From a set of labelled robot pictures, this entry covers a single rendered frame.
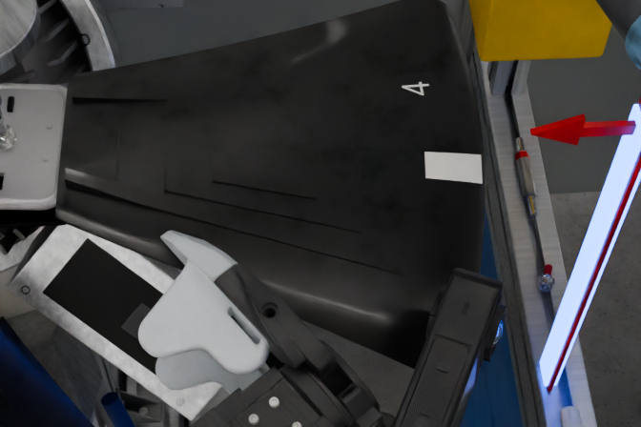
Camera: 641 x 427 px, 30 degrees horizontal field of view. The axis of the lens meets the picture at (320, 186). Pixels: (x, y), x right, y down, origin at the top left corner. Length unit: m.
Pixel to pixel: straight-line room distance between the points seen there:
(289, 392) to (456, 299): 0.09
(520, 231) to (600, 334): 0.97
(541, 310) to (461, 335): 0.42
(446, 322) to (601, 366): 1.39
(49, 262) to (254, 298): 0.25
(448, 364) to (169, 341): 0.13
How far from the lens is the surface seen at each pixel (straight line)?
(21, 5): 0.58
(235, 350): 0.57
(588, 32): 0.95
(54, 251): 0.77
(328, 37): 0.70
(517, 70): 1.08
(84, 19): 0.83
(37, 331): 0.88
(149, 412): 1.79
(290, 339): 0.54
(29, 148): 0.66
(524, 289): 0.99
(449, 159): 0.66
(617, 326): 1.99
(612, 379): 1.95
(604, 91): 1.84
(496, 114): 1.09
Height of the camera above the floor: 1.71
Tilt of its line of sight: 56 degrees down
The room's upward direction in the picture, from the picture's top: 1 degrees clockwise
